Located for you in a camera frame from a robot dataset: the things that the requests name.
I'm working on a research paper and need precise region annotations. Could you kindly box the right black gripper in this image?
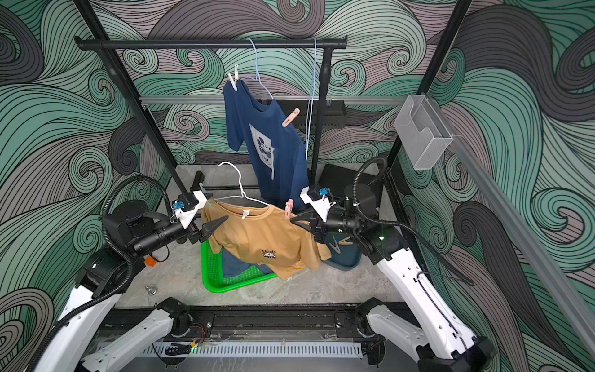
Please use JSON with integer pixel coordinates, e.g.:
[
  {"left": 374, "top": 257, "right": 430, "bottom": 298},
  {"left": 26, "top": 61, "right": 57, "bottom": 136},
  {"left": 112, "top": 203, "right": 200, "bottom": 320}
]
[{"left": 293, "top": 208, "right": 363, "bottom": 244}]

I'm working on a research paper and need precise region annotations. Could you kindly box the orange wooden clothespin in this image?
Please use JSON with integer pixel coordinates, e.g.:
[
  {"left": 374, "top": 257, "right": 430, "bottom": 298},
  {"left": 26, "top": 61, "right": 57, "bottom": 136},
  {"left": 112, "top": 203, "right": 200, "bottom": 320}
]
[{"left": 338, "top": 237, "right": 353, "bottom": 246}]

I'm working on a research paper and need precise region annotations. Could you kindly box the light blue t-shirt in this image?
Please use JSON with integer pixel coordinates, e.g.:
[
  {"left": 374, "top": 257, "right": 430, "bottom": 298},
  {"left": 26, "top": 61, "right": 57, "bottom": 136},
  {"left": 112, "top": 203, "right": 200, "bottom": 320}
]
[{"left": 221, "top": 250, "right": 273, "bottom": 278}]

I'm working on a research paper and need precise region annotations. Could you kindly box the green clothespin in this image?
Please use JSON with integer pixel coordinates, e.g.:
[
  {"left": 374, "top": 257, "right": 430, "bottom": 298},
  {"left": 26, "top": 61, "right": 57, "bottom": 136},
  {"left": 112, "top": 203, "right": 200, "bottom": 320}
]
[{"left": 197, "top": 183, "right": 213, "bottom": 208}]

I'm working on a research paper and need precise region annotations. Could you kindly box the tan yellow t-shirt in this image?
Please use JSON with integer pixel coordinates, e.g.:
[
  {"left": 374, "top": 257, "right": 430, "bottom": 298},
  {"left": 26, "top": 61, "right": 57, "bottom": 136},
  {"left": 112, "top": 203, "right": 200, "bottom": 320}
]
[{"left": 201, "top": 200, "right": 332, "bottom": 280}]

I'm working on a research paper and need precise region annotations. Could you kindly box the white wire hanger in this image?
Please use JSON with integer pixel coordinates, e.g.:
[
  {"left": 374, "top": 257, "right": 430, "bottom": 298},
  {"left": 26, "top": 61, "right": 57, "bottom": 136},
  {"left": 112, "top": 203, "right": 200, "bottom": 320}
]
[{"left": 215, "top": 161, "right": 270, "bottom": 208}]

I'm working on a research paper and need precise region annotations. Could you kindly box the light blue wire hanger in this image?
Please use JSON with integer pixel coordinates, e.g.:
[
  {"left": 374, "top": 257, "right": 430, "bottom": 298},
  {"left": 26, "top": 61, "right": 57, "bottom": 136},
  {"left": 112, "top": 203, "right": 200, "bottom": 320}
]
[{"left": 305, "top": 38, "right": 318, "bottom": 161}]

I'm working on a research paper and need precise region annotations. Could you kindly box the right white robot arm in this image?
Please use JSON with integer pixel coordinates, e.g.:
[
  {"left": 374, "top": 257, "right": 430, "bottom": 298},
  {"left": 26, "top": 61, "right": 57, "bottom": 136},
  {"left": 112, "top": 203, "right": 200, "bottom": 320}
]
[{"left": 291, "top": 157, "right": 496, "bottom": 371}]

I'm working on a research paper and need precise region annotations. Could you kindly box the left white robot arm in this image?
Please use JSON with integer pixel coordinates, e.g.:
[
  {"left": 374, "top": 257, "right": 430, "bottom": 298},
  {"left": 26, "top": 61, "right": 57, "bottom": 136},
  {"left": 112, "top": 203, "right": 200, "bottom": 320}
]
[{"left": 27, "top": 175, "right": 227, "bottom": 371}]

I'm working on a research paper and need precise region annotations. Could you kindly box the green plastic basket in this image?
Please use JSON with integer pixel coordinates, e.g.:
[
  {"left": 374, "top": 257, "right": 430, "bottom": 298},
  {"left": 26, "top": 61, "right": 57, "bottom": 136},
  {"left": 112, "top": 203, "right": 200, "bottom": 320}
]
[{"left": 201, "top": 241, "right": 277, "bottom": 294}]

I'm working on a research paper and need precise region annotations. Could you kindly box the black case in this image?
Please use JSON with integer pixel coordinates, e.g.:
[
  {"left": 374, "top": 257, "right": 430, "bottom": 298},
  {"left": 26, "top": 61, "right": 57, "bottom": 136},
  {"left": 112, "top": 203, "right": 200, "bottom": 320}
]
[{"left": 318, "top": 164, "right": 384, "bottom": 207}]

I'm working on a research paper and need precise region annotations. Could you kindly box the dark teal plastic bin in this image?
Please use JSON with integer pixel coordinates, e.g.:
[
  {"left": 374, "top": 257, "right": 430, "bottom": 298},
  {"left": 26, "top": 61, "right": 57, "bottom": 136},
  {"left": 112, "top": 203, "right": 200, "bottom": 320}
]
[{"left": 324, "top": 232, "right": 362, "bottom": 271}]

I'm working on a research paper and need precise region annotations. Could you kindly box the orange small cube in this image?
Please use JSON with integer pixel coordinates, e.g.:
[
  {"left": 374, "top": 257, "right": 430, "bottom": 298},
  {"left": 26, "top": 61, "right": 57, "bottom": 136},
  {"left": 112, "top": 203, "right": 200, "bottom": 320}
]
[{"left": 145, "top": 256, "right": 157, "bottom": 268}]

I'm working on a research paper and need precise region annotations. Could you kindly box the dark navy t-shirt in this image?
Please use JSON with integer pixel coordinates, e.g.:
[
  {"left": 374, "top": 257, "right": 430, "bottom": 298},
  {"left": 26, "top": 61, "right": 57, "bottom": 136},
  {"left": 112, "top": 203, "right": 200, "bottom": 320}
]
[{"left": 223, "top": 81, "right": 310, "bottom": 211}]

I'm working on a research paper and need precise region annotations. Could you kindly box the silver metal bolt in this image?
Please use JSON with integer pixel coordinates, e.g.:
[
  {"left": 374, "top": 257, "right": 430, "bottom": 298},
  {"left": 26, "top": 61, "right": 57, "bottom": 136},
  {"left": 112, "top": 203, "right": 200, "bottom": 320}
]
[{"left": 145, "top": 286, "right": 157, "bottom": 296}]

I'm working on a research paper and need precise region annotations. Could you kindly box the pink white clothespin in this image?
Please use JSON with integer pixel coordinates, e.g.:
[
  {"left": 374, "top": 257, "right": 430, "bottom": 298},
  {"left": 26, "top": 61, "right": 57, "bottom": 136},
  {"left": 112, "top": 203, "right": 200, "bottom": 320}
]
[{"left": 282, "top": 108, "right": 301, "bottom": 128}]

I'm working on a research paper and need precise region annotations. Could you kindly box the black clothes rack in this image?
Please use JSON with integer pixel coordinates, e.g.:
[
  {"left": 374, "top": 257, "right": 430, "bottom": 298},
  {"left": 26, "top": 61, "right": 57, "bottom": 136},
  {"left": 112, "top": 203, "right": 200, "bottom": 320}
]
[{"left": 74, "top": 37, "right": 347, "bottom": 192}]

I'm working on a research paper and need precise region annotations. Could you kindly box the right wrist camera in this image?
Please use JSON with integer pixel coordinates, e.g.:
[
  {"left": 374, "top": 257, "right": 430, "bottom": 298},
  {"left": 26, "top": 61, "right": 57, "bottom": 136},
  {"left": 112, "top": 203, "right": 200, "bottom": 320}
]
[{"left": 300, "top": 187, "right": 336, "bottom": 223}]

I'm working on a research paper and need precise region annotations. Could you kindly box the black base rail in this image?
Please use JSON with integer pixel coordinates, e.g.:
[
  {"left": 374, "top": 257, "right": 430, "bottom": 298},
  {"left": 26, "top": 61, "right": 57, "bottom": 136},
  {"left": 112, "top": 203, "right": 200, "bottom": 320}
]
[{"left": 92, "top": 301, "right": 410, "bottom": 343}]

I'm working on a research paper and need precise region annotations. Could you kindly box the white slotted cable duct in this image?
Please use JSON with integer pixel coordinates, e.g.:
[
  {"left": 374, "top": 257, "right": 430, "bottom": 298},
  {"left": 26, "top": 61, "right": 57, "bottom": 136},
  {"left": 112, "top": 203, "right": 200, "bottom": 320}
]
[{"left": 141, "top": 341, "right": 364, "bottom": 359}]

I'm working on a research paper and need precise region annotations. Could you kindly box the clear mesh wall holder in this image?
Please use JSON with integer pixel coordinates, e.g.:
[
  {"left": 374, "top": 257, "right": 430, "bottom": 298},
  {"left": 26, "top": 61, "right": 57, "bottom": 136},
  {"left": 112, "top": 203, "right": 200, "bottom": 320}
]
[{"left": 394, "top": 95, "right": 452, "bottom": 171}]

